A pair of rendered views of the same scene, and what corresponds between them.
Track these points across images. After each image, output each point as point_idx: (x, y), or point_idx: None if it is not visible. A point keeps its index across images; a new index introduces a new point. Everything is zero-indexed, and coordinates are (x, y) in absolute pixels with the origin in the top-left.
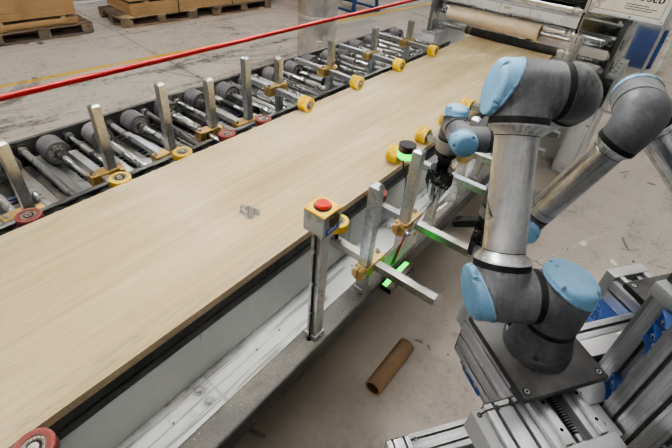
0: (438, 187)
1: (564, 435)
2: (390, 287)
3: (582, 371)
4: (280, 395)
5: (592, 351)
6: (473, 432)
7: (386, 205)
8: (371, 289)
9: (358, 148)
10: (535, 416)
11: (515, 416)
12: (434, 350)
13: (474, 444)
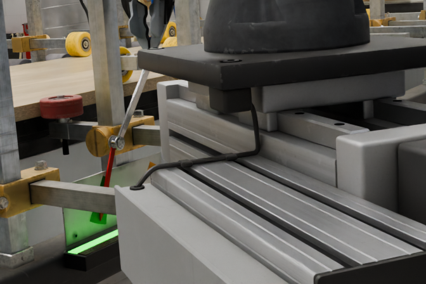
0: (150, 14)
1: (344, 127)
2: (85, 253)
3: (394, 44)
4: None
5: None
6: (127, 243)
7: (83, 122)
8: (38, 260)
9: (49, 82)
10: (284, 147)
11: (234, 167)
12: None
13: (135, 279)
